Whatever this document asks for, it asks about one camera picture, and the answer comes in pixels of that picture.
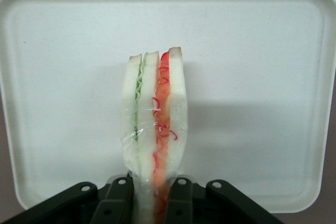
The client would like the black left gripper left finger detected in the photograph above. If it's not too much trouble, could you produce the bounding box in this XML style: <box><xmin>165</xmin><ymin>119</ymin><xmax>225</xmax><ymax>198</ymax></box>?
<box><xmin>0</xmin><ymin>174</ymin><xmax>138</xmax><ymax>224</ymax></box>

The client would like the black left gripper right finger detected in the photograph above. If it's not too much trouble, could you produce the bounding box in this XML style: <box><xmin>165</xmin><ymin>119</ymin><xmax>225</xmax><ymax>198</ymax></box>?
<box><xmin>164</xmin><ymin>174</ymin><xmax>287</xmax><ymax>224</ymax></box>

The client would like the plastic-wrapped layered sandwich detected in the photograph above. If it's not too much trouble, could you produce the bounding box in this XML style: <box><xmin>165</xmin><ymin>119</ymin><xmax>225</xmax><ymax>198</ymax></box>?
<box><xmin>120</xmin><ymin>46</ymin><xmax>190</xmax><ymax>224</ymax></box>

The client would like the white rectangular plastic tray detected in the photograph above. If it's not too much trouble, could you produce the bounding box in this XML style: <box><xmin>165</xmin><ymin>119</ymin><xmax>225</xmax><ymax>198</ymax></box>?
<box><xmin>0</xmin><ymin>0</ymin><xmax>336</xmax><ymax>214</ymax></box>

